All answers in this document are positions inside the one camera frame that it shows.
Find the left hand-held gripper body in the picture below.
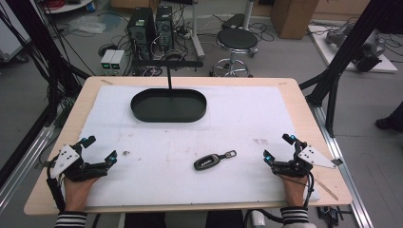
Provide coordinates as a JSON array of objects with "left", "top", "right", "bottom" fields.
[{"left": 49, "top": 143, "right": 109, "bottom": 183}]

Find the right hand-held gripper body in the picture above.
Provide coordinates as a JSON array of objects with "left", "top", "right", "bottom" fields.
[{"left": 271, "top": 141, "right": 337, "bottom": 179}]

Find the person's left hand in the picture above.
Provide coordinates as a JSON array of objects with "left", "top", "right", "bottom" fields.
[{"left": 63, "top": 176, "right": 100, "bottom": 213}]

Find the person's right hand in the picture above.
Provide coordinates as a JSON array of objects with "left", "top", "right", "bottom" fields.
[{"left": 279, "top": 174, "right": 310, "bottom": 209}]

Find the thin wooden stick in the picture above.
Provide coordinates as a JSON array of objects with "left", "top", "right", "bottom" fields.
[{"left": 313, "top": 177, "right": 339, "bottom": 201}]

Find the small electronics board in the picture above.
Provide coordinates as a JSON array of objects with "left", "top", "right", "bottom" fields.
[{"left": 317, "top": 205, "right": 354, "bottom": 223}]

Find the black car key fob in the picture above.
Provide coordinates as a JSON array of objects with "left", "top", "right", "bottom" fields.
[{"left": 193, "top": 149, "right": 238, "bottom": 172}]

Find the white chair part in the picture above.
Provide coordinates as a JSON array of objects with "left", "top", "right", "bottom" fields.
[{"left": 246, "top": 209, "right": 267, "bottom": 228}]

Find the black oval tray with stand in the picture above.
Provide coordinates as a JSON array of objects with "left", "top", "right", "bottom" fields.
[{"left": 130, "top": 60, "right": 208, "bottom": 124}]

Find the person's right leg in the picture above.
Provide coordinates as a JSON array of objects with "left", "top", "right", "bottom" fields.
[{"left": 205, "top": 209, "right": 245, "bottom": 228}]

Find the white table mat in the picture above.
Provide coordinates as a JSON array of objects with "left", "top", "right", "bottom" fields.
[{"left": 75, "top": 85, "right": 321, "bottom": 208}]

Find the white power supply box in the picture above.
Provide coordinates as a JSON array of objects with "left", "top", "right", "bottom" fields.
[
  {"left": 109, "top": 49, "right": 126, "bottom": 76},
  {"left": 100, "top": 48, "right": 117, "bottom": 76}
]

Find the white floor board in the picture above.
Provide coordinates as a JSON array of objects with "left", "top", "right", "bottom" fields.
[{"left": 307, "top": 24, "right": 399, "bottom": 74}]

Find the black round stool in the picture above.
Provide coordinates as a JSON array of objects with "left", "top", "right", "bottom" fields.
[{"left": 209, "top": 28, "right": 259, "bottom": 78}]

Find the grey robot part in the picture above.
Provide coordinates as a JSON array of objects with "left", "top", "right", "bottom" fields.
[{"left": 325, "top": 22, "right": 357, "bottom": 46}]

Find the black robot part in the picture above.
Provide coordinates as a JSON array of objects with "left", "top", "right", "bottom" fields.
[{"left": 354, "top": 29, "right": 388, "bottom": 73}]

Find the clear plastic bag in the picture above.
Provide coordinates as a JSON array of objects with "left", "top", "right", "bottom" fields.
[{"left": 67, "top": 13, "right": 122, "bottom": 35}]

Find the cardboard box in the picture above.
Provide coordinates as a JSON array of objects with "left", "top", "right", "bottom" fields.
[{"left": 270, "top": 0, "right": 319, "bottom": 40}]

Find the black computer tower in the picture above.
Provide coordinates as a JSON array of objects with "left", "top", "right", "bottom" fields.
[
  {"left": 155, "top": 5, "right": 176, "bottom": 52},
  {"left": 126, "top": 8, "right": 157, "bottom": 61}
]

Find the black flat device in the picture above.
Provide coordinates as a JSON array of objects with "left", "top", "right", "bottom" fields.
[{"left": 221, "top": 12, "right": 247, "bottom": 30}]

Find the white round table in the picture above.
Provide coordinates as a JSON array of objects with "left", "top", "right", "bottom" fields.
[{"left": 41, "top": 0, "right": 95, "bottom": 14}]

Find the grey desk leg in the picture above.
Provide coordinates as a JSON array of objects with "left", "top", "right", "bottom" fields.
[{"left": 189, "top": 0, "right": 206, "bottom": 60}]

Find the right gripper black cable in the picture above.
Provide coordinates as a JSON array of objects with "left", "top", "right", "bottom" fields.
[{"left": 302, "top": 172, "right": 316, "bottom": 211}]

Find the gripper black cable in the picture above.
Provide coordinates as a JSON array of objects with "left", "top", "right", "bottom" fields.
[
  {"left": 46, "top": 164, "right": 67, "bottom": 212},
  {"left": 302, "top": 172, "right": 316, "bottom": 211}
]

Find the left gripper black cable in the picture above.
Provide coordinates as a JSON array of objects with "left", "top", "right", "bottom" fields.
[{"left": 46, "top": 164, "right": 67, "bottom": 212}]

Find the aluminium rail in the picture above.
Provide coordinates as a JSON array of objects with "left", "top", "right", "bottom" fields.
[
  {"left": 0, "top": 124, "right": 55, "bottom": 211},
  {"left": 308, "top": 103, "right": 375, "bottom": 228}
]

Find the black metal frame stand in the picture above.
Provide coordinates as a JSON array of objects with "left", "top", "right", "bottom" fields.
[
  {"left": 298, "top": 0, "right": 403, "bottom": 138},
  {"left": 0, "top": 0, "right": 91, "bottom": 127}
]

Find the tangle of black floor cables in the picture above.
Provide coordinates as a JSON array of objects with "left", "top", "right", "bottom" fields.
[{"left": 250, "top": 21, "right": 277, "bottom": 43}]

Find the white wall panel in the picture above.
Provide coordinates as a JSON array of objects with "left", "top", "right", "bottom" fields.
[{"left": 0, "top": 0, "right": 31, "bottom": 63}]

